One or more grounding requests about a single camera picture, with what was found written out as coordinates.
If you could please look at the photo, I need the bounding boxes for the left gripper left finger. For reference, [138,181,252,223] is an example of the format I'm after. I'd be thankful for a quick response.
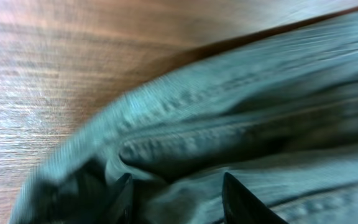
[99,173,134,224]

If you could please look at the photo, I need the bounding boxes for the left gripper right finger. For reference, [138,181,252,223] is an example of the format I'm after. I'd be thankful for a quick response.
[222,172,287,224]

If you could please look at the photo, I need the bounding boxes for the light blue denim shorts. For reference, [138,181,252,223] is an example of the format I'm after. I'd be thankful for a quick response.
[10,11,358,223]

